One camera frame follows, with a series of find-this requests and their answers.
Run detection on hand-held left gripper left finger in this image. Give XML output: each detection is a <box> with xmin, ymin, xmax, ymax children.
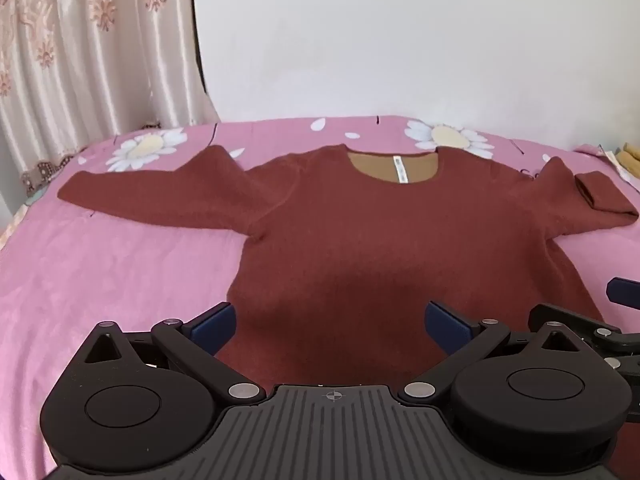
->
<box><xmin>80</xmin><ymin>301</ymin><xmax>267</xmax><ymax>405</ymax></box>

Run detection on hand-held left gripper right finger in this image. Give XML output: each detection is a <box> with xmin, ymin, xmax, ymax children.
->
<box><xmin>398</xmin><ymin>301</ymin><xmax>581</xmax><ymax>406</ymax></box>

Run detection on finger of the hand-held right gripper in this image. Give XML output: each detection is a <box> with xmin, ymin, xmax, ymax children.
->
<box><xmin>529</xmin><ymin>302</ymin><xmax>640</xmax><ymax>357</ymax></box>
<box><xmin>606</xmin><ymin>277</ymin><xmax>640</xmax><ymax>311</ymax></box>

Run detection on red-brown sweater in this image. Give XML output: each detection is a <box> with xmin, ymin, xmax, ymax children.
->
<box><xmin>57</xmin><ymin>144</ymin><xmax>640</xmax><ymax>392</ymax></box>

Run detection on pink floral bedsheet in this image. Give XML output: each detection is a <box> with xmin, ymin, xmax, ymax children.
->
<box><xmin>0</xmin><ymin>115</ymin><xmax>640</xmax><ymax>476</ymax></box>

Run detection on yellow cloth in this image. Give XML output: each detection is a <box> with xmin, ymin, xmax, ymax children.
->
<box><xmin>617</xmin><ymin>142</ymin><xmax>640</xmax><ymax>179</ymax></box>

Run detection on beige patterned curtain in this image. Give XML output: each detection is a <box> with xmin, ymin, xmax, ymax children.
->
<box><xmin>0</xmin><ymin>0</ymin><xmax>218</xmax><ymax>196</ymax></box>

